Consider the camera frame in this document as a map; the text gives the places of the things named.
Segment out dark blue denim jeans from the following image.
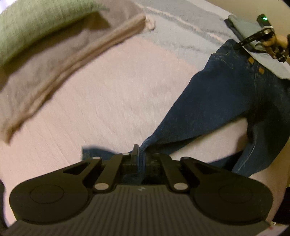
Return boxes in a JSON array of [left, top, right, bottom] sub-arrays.
[[82, 39, 290, 178]]

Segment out person's right hand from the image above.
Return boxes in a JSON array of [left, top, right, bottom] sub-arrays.
[[262, 35, 289, 58]]

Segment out beige folded garment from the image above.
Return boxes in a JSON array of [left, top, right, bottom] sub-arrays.
[[1, 1, 148, 143]]

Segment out green knitted pillow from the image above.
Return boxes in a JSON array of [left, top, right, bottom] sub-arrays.
[[1, 1, 109, 65]]

